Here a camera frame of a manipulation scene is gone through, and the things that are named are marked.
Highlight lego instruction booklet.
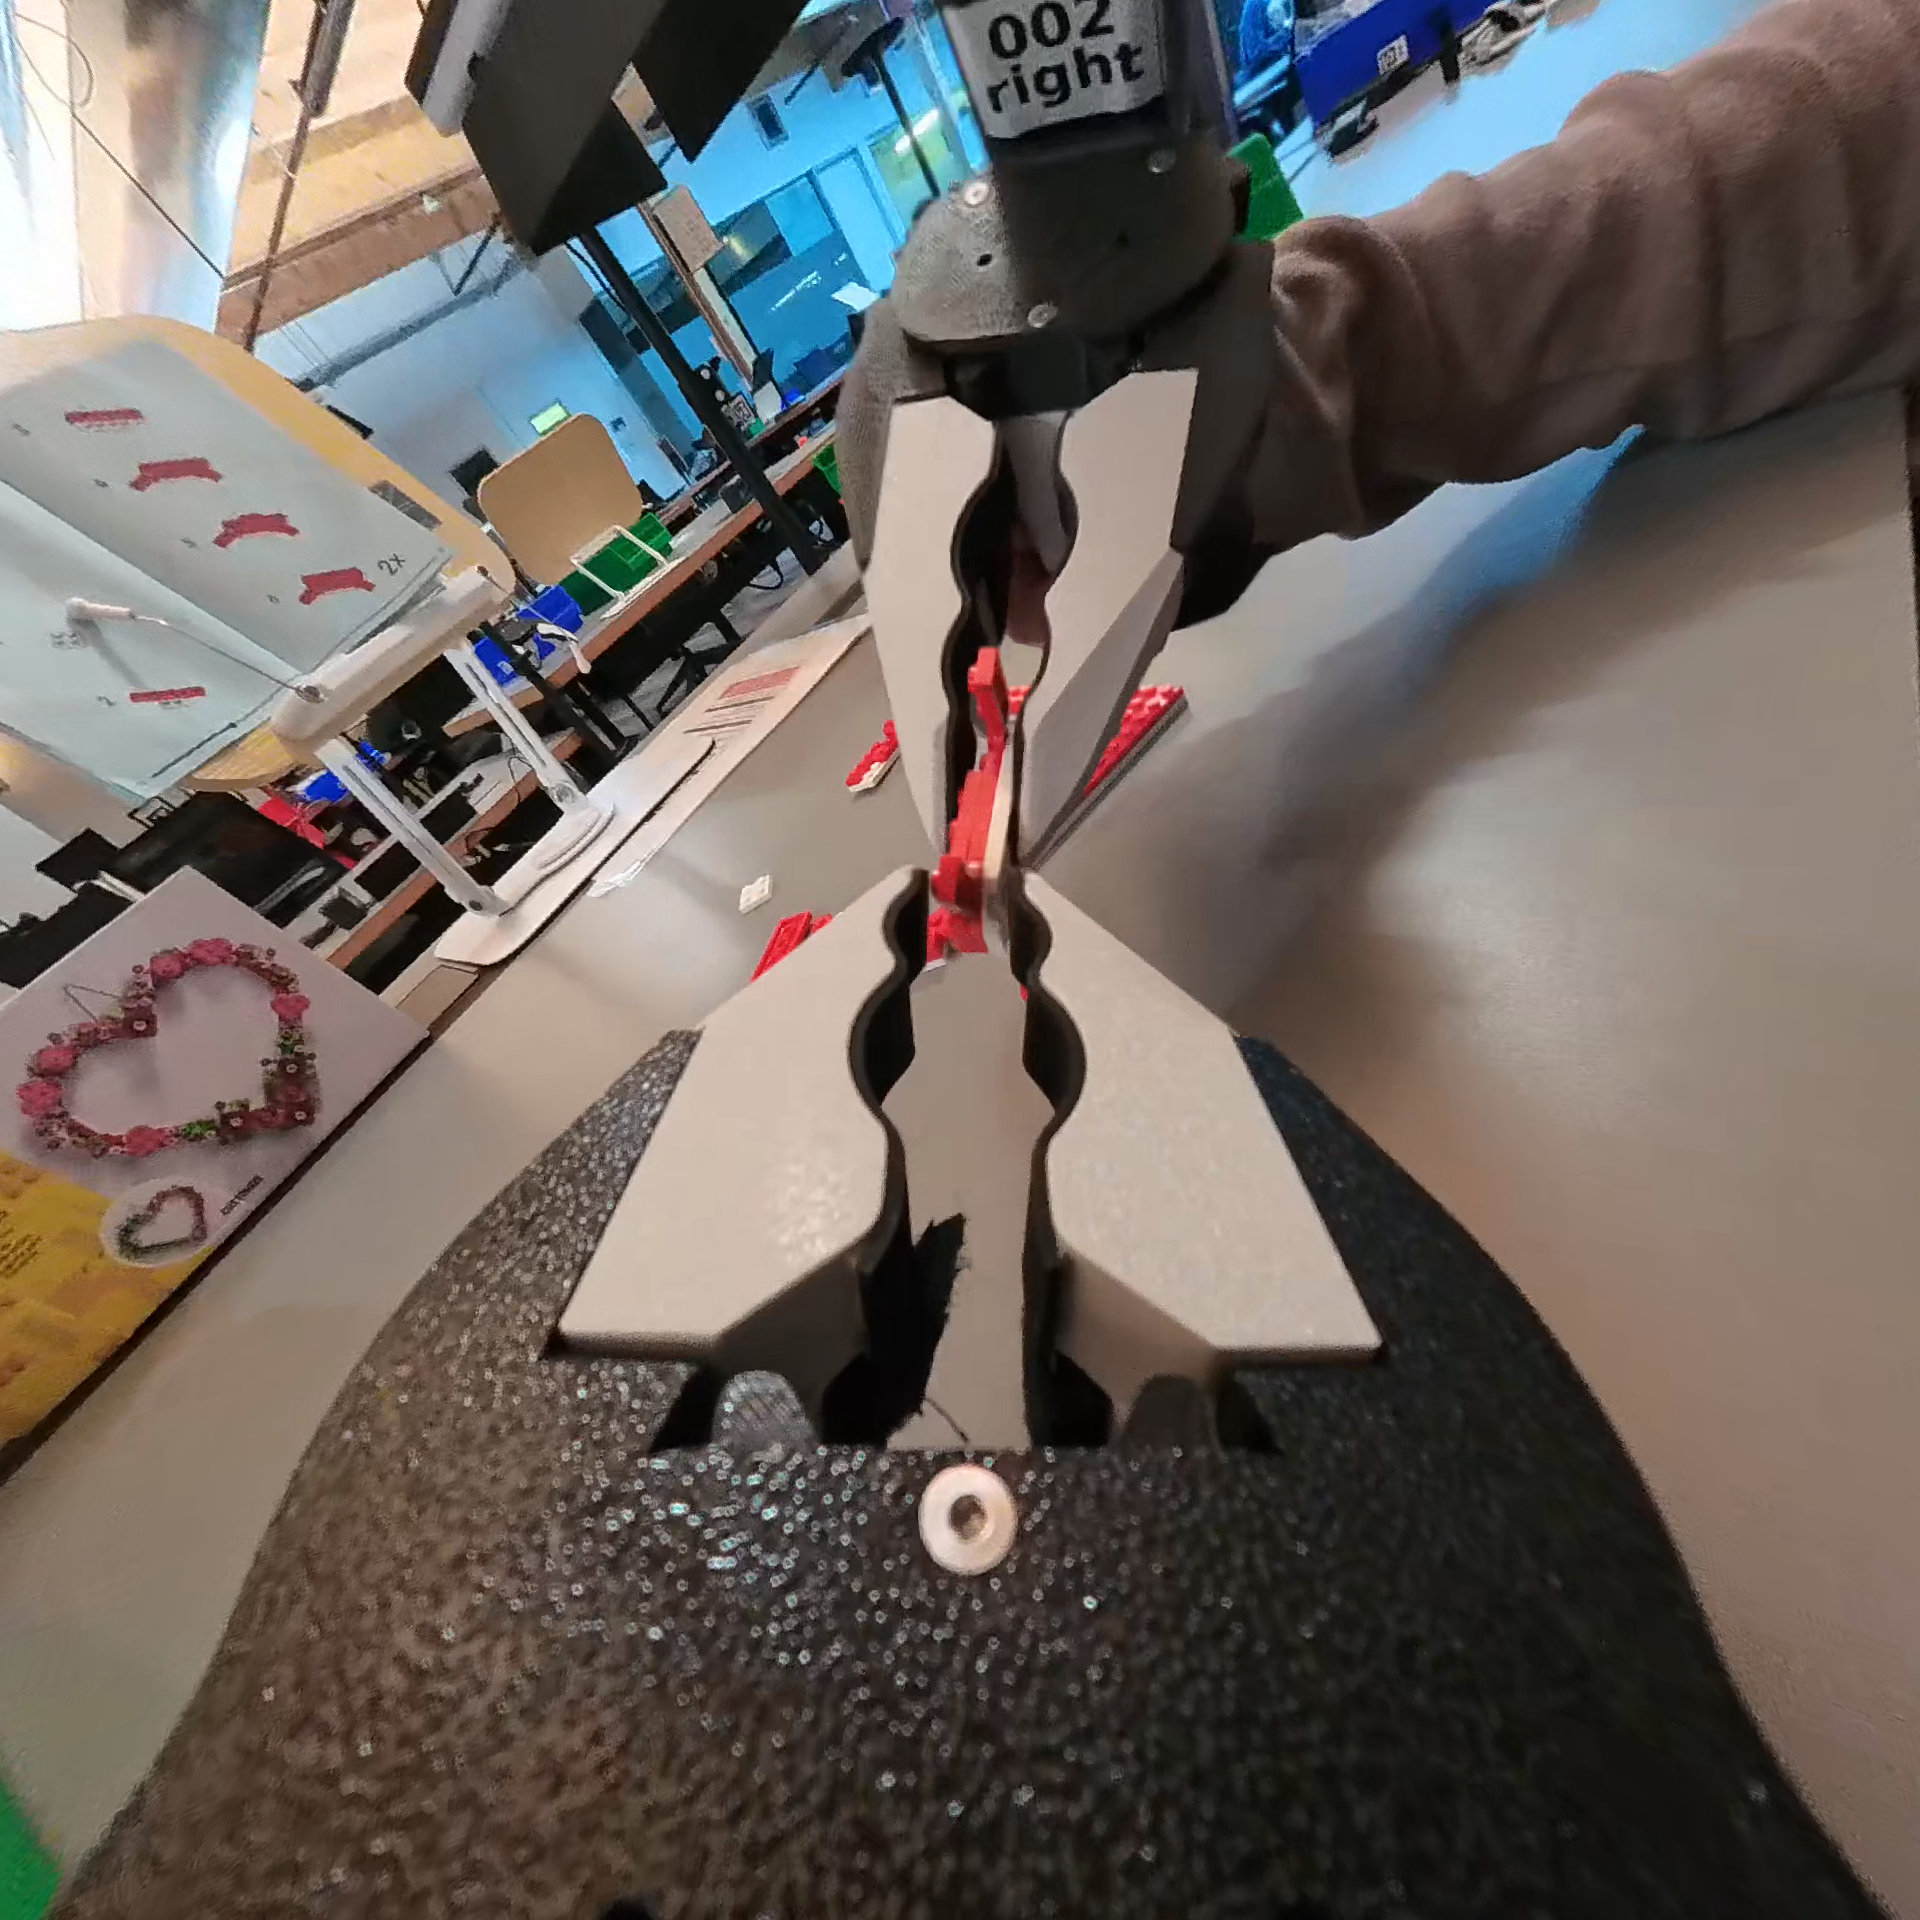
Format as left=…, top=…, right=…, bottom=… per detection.
left=0, top=335, right=449, bottom=796

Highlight stacked green plastic bins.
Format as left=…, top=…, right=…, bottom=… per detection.
left=1220, top=130, right=1305, bottom=246

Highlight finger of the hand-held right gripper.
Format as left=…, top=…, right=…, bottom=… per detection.
left=867, top=397, right=1001, bottom=869
left=1012, top=361, right=1203, bottom=871

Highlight person's right hand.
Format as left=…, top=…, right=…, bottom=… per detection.
left=1001, top=532, right=1071, bottom=650

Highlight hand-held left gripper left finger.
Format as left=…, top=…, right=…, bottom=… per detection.
left=555, top=866, right=929, bottom=1376

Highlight black overhead monitor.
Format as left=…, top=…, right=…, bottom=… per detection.
left=405, top=0, right=820, bottom=257

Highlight green bin with white handles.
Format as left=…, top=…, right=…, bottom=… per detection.
left=562, top=508, right=679, bottom=611

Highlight lego set box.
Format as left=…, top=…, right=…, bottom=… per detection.
left=0, top=869, right=432, bottom=1450

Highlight red studded lego plate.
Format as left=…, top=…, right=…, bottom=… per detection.
left=1077, top=684, right=1187, bottom=796

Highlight black stand pole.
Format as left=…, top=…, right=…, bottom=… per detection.
left=571, top=225, right=843, bottom=578

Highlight large blue bin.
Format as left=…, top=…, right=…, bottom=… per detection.
left=1294, top=0, right=1462, bottom=125

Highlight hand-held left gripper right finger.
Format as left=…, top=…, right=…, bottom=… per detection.
left=1015, top=869, right=1384, bottom=1425

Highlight person's right forearm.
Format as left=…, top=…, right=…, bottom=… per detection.
left=1244, top=0, right=1920, bottom=543

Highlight blue storage bins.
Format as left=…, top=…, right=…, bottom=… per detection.
left=475, top=586, right=592, bottom=671

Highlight flat cardboard sheet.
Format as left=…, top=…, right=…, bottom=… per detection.
left=434, top=614, right=875, bottom=971

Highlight silver ventilation duct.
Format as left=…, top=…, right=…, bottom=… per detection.
left=0, top=0, right=277, bottom=332

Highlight green plastic bin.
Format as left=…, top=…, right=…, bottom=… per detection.
left=0, top=1748, right=68, bottom=1920

